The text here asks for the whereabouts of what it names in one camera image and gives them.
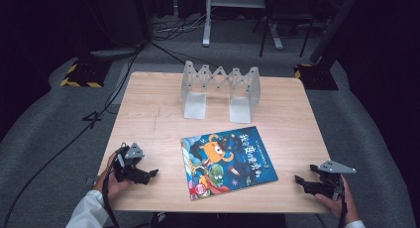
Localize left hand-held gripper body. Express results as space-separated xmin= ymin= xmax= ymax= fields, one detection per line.
xmin=113 ymin=142 xmax=151 ymax=186

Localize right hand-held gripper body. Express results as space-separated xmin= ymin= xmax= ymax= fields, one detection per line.
xmin=308 ymin=160 xmax=358 ymax=201

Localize blue cartoon picture book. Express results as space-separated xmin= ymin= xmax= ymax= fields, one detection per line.
xmin=179 ymin=125 xmax=279 ymax=202

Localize clear expandable book rack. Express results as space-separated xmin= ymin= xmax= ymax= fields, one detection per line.
xmin=180 ymin=59 xmax=263 ymax=125

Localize person's left hand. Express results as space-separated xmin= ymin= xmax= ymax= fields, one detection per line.
xmin=93 ymin=152 xmax=131 ymax=203

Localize person's right hand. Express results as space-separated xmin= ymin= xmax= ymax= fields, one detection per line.
xmin=314 ymin=174 xmax=362 ymax=227

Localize person's dark clothing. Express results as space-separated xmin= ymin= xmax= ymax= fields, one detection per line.
xmin=150 ymin=211 xmax=289 ymax=228

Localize black stand base yellow stripes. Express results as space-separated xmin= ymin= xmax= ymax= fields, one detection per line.
xmin=59 ymin=57 xmax=113 ymax=89
xmin=294 ymin=62 xmax=340 ymax=91

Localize dark slanted stand pole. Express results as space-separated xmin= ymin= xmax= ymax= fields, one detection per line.
xmin=309 ymin=0 xmax=365 ymax=65

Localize black metal chair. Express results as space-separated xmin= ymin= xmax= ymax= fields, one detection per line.
xmin=252 ymin=0 xmax=315 ymax=58

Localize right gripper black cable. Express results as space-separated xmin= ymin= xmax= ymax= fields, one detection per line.
xmin=336 ymin=182 xmax=349 ymax=228

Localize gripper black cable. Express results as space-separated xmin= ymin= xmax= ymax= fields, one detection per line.
xmin=336 ymin=182 xmax=349 ymax=228
xmin=101 ymin=152 xmax=121 ymax=228

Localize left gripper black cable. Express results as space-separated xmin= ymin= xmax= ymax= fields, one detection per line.
xmin=101 ymin=152 xmax=121 ymax=228

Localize long black floor cable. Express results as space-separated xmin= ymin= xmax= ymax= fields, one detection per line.
xmin=0 ymin=44 xmax=147 ymax=228

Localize bundle of floor cables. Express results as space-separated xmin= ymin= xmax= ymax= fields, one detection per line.
xmin=151 ymin=11 xmax=214 ymax=42

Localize white metal desk frame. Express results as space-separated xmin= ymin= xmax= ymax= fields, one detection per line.
xmin=201 ymin=0 xmax=285 ymax=51

